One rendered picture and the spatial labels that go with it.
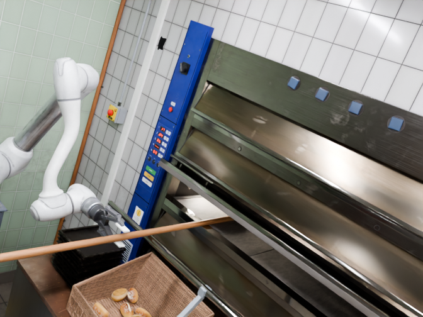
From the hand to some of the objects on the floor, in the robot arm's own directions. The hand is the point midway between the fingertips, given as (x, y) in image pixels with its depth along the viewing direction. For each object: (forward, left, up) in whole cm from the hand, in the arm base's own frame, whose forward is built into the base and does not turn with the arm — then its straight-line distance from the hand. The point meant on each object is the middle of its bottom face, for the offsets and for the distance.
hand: (120, 235), depth 174 cm
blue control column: (-47, +146, -120) cm, 195 cm away
